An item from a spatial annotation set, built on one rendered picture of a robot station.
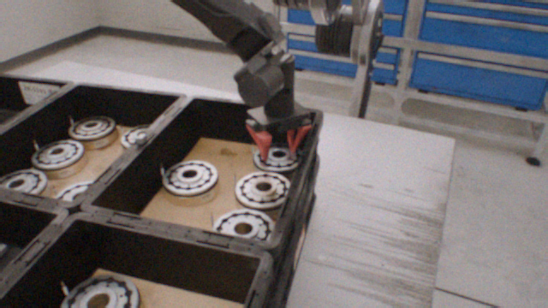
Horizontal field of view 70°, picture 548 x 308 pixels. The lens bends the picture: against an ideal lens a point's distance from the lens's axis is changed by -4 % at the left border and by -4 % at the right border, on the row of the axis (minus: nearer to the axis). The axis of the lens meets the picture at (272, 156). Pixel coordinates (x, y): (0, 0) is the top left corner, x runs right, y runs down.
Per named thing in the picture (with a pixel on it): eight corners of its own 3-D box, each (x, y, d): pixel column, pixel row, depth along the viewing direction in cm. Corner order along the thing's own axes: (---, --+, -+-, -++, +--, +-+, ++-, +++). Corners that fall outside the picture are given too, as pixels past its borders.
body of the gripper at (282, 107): (311, 121, 75) (312, 84, 71) (262, 134, 71) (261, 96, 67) (293, 107, 80) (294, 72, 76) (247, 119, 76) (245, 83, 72)
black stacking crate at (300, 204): (196, 140, 95) (191, 97, 89) (320, 158, 89) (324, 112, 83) (97, 265, 63) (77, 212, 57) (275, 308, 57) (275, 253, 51)
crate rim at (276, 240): (192, 103, 90) (190, 93, 89) (324, 120, 84) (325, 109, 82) (79, 222, 58) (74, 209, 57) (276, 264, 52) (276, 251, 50)
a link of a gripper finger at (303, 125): (310, 156, 80) (312, 115, 75) (279, 167, 77) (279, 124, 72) (293, 141, 85) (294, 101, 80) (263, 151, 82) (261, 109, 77)
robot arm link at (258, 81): (270, 8, 67) (237, 37, 72) (236, 26, 58) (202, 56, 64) (311, 67, 69) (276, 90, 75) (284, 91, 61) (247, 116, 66)
